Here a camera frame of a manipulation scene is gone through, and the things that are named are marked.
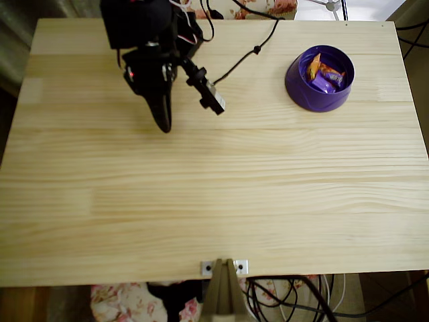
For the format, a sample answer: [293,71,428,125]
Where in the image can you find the white red servo wires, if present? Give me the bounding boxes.
[169,0,199,45]

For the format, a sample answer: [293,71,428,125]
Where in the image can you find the black cable beside table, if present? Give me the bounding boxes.
[396,18,429,60]

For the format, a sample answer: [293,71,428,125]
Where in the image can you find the white cable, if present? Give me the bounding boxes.
[278,273,348,322]

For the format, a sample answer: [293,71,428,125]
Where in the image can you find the floral fabric cushion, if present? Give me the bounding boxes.
[179,0,299,21]
[89,281,206,322]

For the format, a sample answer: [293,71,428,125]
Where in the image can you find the silver metal bracket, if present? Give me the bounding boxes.
[200,259,250,276]

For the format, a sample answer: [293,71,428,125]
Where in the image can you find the white metal stand base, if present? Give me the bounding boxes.
[306,0,342,13]

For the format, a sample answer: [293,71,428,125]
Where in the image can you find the olive camera stand pole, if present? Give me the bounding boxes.
[200,258,251,322]

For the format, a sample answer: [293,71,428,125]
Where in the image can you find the thick black cable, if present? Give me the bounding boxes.
[284,274,340,322]

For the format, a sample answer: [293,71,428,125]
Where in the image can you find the orange candy wrapper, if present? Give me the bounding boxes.
[306,52,323,81]

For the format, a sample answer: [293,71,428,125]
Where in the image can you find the purple bowl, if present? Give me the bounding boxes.
[284,44,356,113]

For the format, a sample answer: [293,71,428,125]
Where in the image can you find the purple candy bar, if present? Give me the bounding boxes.
[309,71,338,95]

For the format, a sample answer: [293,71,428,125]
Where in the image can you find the grey curtain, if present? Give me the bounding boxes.
[0,0,101,98]

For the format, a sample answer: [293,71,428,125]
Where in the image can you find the black webcam on stalk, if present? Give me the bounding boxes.
[182,56,227,117]

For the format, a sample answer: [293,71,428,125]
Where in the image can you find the thin tangled black cable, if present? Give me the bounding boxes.
[245,275,429,322]

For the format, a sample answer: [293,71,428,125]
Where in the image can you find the black cloth lump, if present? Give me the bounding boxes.
[146,280,204,322]

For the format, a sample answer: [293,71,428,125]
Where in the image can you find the orange and purple candy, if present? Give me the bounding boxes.
[319,63,347,89]

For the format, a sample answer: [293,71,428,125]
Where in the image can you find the black webcam cable with knot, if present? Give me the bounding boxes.
[213,0,286,85]

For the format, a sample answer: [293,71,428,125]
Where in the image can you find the thin black looped cable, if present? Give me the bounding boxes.
[199,0,216,43]

